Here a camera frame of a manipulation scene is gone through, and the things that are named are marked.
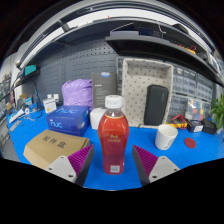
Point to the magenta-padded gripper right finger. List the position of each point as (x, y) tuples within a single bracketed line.
[(161, 166)]

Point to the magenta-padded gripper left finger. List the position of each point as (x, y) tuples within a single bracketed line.
[(63, 166)]

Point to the red drink bottle white cap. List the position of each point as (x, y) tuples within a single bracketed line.
[(113, 136)]

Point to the brown cardboard box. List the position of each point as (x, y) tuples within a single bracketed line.
[(50, 146)]

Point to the white mug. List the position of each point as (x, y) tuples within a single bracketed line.
[(165, 136)]

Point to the flat round red coaster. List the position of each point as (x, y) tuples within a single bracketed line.
[(190, 143)]

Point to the blue product box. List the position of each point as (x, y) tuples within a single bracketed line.
[(66, 120)]

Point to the yellow multimeter with red leads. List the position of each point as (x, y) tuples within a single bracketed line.
[(178, 121)]

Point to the black box with white label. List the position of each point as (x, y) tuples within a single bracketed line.
[(195, 126)]

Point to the small white labelled box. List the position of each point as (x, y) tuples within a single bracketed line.
[(49, 106)]

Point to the black hard case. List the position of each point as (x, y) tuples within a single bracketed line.
[(156, 105)]

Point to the black zip case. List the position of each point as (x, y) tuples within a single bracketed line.
[(209, 126)]

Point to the grey small-parts drawer cabinet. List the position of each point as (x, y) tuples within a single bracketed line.
[(178, 105), (204, 87), (185, 81), (207, 109)]

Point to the clear organizer with colourful parts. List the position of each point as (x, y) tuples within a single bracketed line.
[(194, 109)]

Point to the purple plastic bag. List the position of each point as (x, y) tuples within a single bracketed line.
[(77, 93)]

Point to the green potted plant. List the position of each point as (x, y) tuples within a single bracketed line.
[(218, 113)]

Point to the dark grey upright box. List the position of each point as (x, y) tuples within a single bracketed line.
[(104, 88)]

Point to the dark overhead shelf unit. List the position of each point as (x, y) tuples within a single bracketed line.
[(150, 45)]

